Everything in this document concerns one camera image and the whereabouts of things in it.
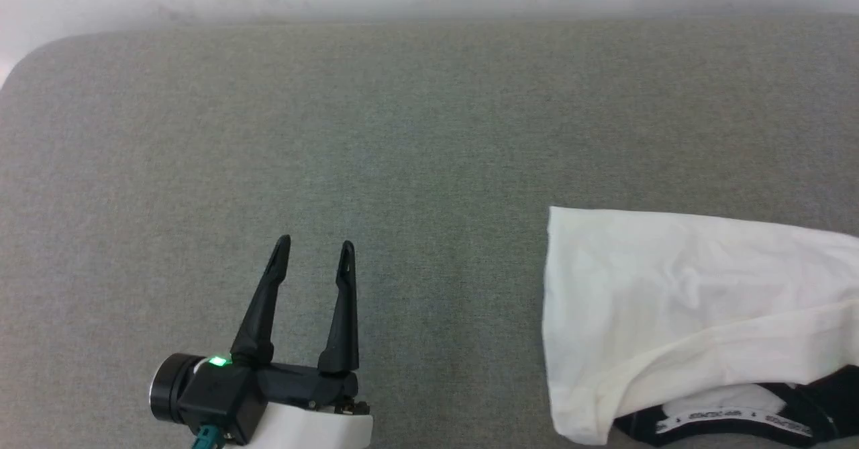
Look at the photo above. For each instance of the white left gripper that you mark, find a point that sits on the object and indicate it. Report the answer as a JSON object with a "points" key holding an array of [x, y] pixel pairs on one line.
{"points": [[315, 422]]}

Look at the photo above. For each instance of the white and black t-shirt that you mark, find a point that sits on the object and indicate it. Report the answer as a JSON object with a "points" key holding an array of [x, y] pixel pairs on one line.
{"points": [[671, 288]]}

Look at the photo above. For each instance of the grey fabric sofa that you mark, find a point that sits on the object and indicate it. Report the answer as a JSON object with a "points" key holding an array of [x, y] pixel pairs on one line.
{"points": [[402, 133]]}

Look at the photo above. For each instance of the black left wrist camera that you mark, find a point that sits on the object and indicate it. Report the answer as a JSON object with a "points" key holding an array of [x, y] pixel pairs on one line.
{"points": [[215, 395]]}

